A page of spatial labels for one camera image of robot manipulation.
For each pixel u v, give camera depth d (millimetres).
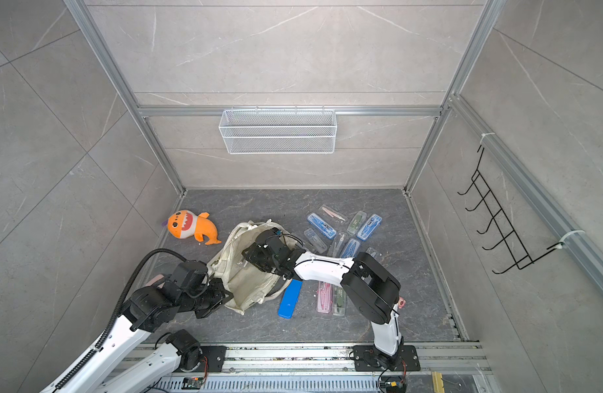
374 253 973
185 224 972
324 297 858
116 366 451
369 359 736
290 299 854
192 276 541
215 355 733
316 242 995
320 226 1042
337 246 980
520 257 583
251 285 837
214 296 624
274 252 661
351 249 979
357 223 1052
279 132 1009
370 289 490
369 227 1040
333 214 1102
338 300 837
